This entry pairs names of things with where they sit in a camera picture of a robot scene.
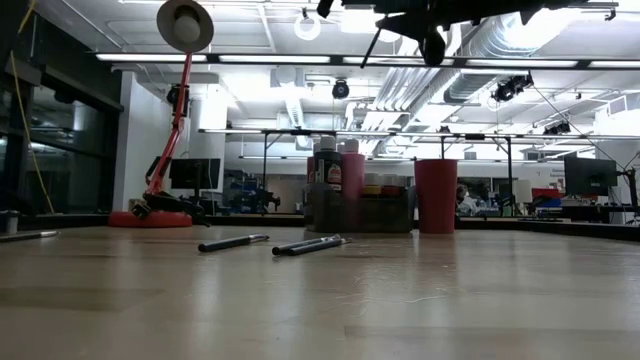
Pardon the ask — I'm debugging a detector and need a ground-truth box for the person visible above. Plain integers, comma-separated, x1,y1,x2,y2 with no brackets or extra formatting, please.
455,183,480,217

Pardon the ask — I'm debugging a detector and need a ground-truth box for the small ochre paint bottle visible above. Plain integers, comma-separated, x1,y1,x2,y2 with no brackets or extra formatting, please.
363,172,383,197

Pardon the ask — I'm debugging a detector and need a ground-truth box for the black computer monitor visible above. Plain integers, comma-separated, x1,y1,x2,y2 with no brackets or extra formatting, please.
563,156,619,197
168,157,222,191

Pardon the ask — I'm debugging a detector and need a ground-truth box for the large dark teal paint bottle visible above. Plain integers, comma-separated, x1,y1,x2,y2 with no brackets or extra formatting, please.
313,135,344,201

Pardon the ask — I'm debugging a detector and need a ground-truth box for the yellow extension cable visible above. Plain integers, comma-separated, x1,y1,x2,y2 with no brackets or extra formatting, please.
9,0,56,215

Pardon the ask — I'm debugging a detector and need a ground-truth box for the grey translucent plastic bin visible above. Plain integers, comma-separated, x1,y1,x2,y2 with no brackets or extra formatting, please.
303,182,416,235

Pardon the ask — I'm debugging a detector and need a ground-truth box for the red desk lamp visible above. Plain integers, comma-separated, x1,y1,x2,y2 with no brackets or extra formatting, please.
108,0,215,229

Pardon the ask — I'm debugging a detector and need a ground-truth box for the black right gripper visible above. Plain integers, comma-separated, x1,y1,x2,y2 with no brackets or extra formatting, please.
374,0,454,68

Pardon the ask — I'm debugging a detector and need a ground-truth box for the magenta plastic cup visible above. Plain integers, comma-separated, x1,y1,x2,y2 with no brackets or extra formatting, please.
413,158,459,235

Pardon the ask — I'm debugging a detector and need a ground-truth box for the white ring light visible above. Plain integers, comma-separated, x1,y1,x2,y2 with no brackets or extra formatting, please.
293,12,322,42

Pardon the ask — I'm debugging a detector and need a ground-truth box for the black overhead rig beam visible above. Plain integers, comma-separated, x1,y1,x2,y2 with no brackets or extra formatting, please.
94,51,640,71

